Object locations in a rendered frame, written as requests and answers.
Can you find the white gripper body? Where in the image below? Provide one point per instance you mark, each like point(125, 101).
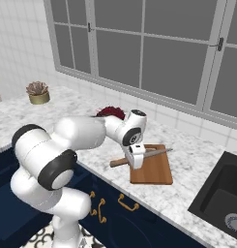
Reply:
point(137, 161)

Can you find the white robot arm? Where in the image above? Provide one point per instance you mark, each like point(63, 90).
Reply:
point(74, 135)

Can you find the wooden cutting board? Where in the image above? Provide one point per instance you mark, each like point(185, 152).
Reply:
point(155, 169)

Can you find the dark red meat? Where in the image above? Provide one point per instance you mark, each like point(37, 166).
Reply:
point(111, 112)

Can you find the navy base cabinet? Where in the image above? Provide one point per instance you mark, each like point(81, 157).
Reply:
point(129, 226)

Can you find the black sink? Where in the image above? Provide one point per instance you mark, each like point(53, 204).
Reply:
point(221, 197)

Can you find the grey framed window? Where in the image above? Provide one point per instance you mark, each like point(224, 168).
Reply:
point(162, 64)

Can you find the potted succulent plant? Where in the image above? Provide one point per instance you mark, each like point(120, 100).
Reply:
point(38, 93)

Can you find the dark window latch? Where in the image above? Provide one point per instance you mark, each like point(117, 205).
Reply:
point(220, 44)
point(89, 27)

